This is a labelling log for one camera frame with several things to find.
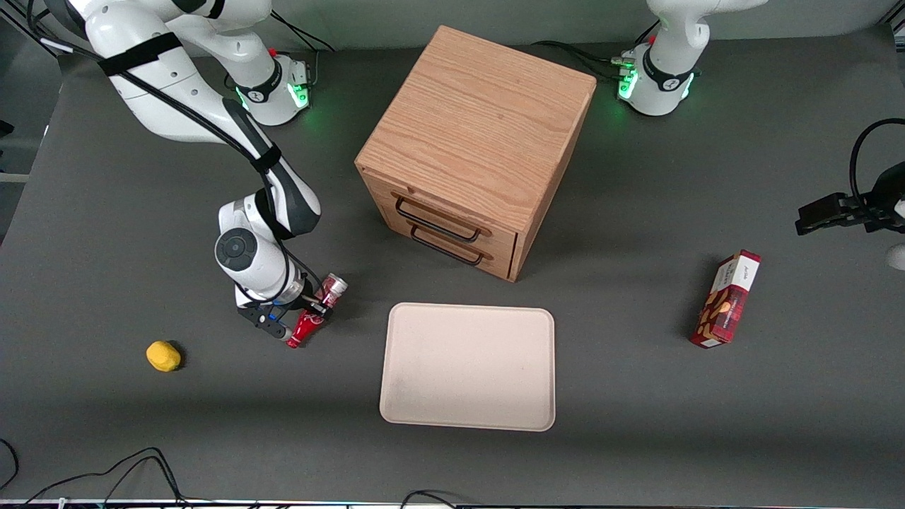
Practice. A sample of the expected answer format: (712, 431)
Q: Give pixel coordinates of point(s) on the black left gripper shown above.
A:
(874, 206)

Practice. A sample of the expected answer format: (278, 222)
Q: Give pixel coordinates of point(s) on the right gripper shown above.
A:
(309, 291)

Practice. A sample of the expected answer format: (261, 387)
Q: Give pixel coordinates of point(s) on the red coca-cola aluminium bottle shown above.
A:
(302, 329)

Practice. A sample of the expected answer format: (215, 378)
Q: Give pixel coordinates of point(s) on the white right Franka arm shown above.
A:
(177, 85)

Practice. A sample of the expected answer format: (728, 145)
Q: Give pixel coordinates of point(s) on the beige rectangular plastic tray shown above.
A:
(481, 367)

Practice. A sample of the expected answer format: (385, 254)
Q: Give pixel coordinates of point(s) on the red cookie box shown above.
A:
(727, 298)

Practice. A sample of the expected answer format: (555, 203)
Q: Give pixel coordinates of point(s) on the yellow lemon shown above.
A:
(163, 355)

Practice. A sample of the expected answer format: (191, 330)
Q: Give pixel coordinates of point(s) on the wooden two-drawer cabinet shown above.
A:
(481, 120)

